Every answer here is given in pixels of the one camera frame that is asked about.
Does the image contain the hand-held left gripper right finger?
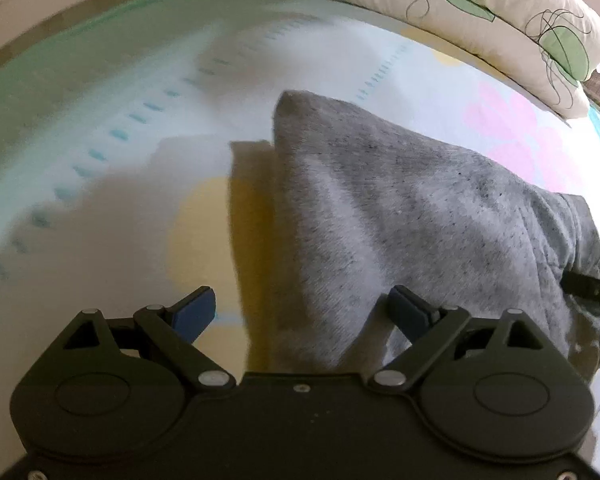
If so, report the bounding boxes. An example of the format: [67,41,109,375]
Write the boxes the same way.
[368,284,549,394]

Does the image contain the pastel printed blanket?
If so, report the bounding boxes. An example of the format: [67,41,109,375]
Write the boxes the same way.
[0,0,600,480]

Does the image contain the beige bed frame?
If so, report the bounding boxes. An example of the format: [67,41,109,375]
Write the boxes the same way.
[0,0,301,78]

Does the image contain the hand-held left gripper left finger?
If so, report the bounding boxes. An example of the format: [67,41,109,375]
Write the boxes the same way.
[61,285,236,392]

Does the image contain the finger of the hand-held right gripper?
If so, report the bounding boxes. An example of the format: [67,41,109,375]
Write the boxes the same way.
[559,269,600,319]

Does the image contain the grey pants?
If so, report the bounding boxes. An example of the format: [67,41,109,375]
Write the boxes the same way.
[245,89,600,387]

